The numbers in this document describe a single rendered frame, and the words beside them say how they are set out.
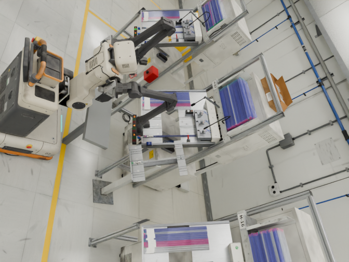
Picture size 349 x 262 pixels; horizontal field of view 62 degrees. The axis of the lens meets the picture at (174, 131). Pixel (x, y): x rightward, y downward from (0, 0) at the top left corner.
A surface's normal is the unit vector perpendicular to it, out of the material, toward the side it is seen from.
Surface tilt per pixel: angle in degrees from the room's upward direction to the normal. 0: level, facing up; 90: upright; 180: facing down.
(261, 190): 90
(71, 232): 0
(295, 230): 90
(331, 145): 90
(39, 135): 0
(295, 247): 90
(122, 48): 47
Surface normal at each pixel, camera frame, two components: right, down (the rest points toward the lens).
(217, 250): 0.06, -0.57
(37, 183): 0.74, -0.42
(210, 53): 0.07, 0.83
